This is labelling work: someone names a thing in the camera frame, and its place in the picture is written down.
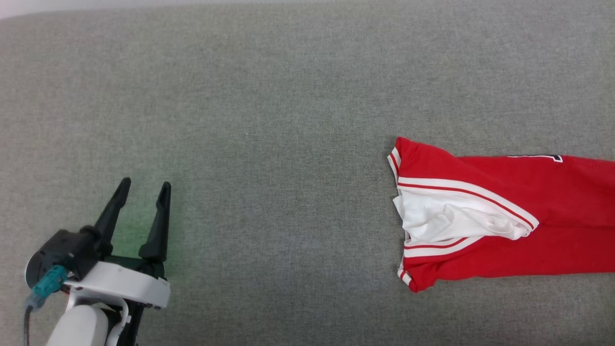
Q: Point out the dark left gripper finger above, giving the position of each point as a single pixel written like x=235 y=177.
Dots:
x=111 y=216
x=157 y=230

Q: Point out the red and white jersey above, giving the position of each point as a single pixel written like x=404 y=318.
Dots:
x=552 y=202

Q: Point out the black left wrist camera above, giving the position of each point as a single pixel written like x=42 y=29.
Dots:
x=67 y=252

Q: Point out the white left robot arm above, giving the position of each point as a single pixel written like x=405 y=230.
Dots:
x=79 y=329

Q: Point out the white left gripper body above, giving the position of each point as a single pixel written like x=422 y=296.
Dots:
x=125 y=283

